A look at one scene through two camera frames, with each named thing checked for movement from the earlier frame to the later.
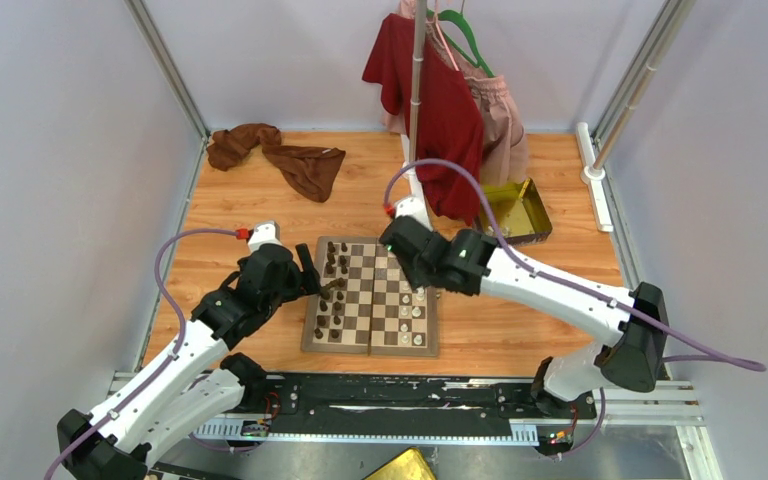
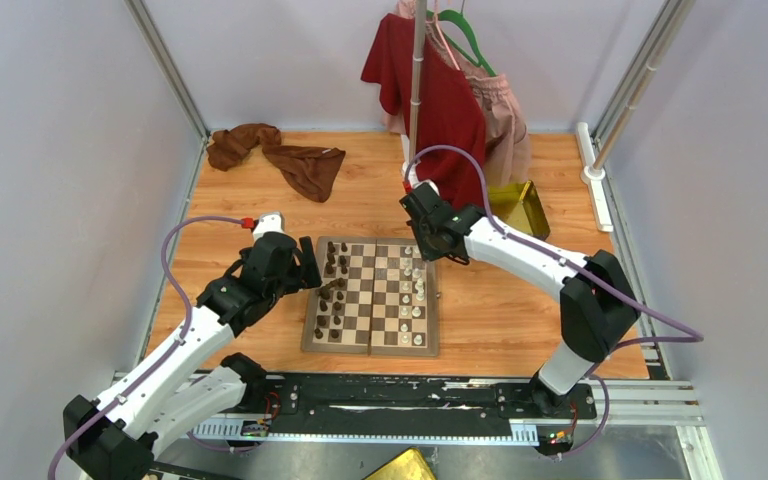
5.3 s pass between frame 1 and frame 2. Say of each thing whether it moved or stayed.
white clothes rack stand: stayed
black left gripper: stayed
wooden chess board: stayed
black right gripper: moved
